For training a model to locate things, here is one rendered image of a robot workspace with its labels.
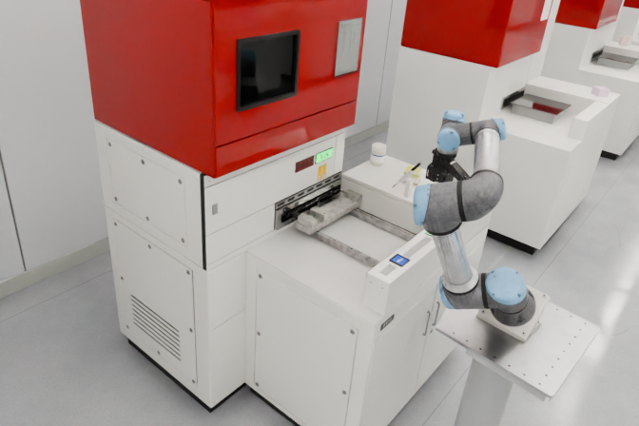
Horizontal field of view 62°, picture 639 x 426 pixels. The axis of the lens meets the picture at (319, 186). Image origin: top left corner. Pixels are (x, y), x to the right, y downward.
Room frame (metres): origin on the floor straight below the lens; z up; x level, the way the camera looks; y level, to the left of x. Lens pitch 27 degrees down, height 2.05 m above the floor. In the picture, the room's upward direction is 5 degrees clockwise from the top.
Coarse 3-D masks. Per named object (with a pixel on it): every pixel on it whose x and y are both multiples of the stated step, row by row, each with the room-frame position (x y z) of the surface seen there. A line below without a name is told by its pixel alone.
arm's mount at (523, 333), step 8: (528, 288) 1.52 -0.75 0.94; (536, 296) 1.50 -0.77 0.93; (544, 296) 1.48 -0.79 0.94; (536, 304) 1.47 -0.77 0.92; (544, 304) 1.46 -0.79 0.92; (480, 312) 1.50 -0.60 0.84; (488, 312) 1.49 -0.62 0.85; (536, 312) 1.45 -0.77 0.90; (488, 320) 1.47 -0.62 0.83; (496, 320) 1.46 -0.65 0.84; (536, 320) 1.43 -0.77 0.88; (504, 328) 1.43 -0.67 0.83; (512, 328) 1.43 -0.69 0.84; (520, 328) 1.42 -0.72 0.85; (528, 328) 1.41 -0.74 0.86; (536, 328) 1.46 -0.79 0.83; (520, 336) 1.40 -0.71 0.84; (528, 336) 1.39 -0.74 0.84
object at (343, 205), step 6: (342, 198) 2.19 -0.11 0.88; (330, 204) 2.12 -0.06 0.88; (336, 204) 2.12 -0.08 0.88; (342, 204) 2.13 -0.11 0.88; (348, 204) 2.13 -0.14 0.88; (354, 204) 2.14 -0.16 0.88; (360, 204) 2.18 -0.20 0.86; (324, 210) 2.06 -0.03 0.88; (330, 210) 2.06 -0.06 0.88; (336, 210) 2.07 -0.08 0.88; (342, 210) 2.07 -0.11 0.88; (348, 210) 2.11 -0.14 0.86; (312, 216) 2.00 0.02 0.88; (330, 216) 2.01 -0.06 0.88; (336, 216) 2.03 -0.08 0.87; (318, 222) 1.96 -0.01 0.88; (324, 222) 1.97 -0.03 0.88; (330, 222) 2.00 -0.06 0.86; (300, 228) 1.93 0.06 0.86; (306, 228) 1.91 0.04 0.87; (312, 228) 1.90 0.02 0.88; (318, 228) 1.93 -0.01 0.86
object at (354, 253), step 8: (296, 224) 1.99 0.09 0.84; (304, 232) 1.96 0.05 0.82; (320, 232) 1.92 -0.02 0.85; (320, 240) 1.90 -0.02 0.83; (328, 240) 1.88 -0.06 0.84; (336, 240) 1.88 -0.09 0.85; (336, 248) 1.85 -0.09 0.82; (344, 248) 1.83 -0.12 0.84; (352, 248) 1.82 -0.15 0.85; (352, 256) 1.80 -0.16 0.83; (360, 256) 1.78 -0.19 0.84; (368, 256) 1.78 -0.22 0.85; (368, 264) 1.76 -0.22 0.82; (376, 264) 1.74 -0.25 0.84
